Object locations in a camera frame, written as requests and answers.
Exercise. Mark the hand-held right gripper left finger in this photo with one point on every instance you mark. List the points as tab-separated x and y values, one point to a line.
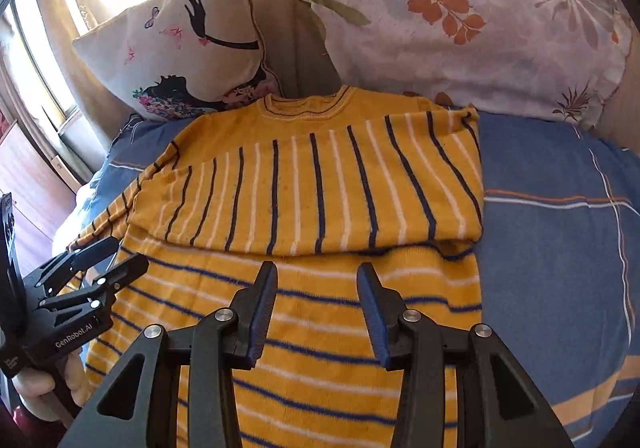
264	313

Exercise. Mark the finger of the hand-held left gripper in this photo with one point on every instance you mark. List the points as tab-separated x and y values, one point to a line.
80	258
117	278

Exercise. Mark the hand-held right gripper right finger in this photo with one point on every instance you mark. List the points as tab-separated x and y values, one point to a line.
371	313

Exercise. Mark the yellow striped sweater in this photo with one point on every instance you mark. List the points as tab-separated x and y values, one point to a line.
320	208

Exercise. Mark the person's left hand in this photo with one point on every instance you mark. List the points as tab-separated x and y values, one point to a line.
40	388

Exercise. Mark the blue plaid bed sheet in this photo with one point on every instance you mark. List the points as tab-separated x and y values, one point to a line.
550	238

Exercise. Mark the white cushion with figure print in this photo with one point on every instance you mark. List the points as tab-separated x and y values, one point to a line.
175	58

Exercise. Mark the white leaf print pillow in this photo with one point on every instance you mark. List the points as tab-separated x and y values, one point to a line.
450	28

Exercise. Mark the window frame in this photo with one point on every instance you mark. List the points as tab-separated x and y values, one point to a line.
35	53

